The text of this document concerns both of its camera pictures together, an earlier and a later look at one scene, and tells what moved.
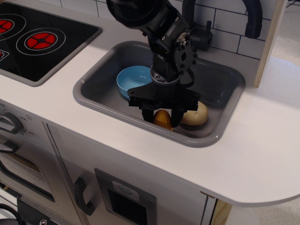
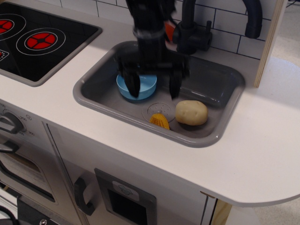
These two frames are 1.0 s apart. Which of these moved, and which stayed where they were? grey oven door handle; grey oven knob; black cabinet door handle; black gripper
Moved: black gripper
Stayed: grey oven knob; black cabinet door handle; grey oven door handle
